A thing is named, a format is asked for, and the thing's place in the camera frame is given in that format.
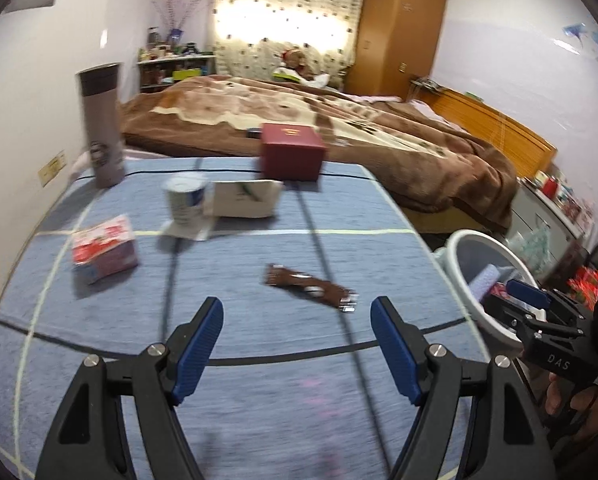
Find purple foam sleeve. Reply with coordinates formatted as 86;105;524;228
468;263;500;302

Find pink white carton box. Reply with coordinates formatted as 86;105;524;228
72;214;139;284

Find white blue yogurt cup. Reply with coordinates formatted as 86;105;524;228
163;171;208;226

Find cream paper bag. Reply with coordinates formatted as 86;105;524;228
203;180;284;219

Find white trash bin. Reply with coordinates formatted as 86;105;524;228
435;230;538;350

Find person's right hand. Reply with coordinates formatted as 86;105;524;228
544;373;598;440

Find green white plastic bag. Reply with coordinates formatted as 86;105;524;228
507;226;552;275

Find red green checked bag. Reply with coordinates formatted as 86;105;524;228
568;266;598;311

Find brown chocolate wrapper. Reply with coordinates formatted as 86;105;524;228
265;263;357;313

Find grey bedside cabinet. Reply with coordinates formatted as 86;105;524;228
507;181;585;260

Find red mug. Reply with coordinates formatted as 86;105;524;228
541;176;559;200

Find blue checked table cloth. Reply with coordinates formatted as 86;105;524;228
0;158;489;479

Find white lid card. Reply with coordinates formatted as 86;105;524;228
160;217;215;242

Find wooden bed headboard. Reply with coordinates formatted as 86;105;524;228
410;81;557;178

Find brown patterned blanket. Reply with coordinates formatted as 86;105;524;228
118;75;518;233

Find red gift box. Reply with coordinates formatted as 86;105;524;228
259;122;326;182

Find black remote control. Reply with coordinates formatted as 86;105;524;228
247;128;261;139

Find grey thermos tumbler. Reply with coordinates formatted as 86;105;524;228
77;63;126;188

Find white cluttered shelf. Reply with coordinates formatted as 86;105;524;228
136;54;215;93

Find orange wooden wardrobe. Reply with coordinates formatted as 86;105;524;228
345;0;447;99

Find brown teddy bear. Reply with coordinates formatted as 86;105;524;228
282;48;314;80

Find dotted window curtain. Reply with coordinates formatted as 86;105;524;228
212;0;363;80

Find wall socket plate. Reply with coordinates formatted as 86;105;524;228
38;152;66;188

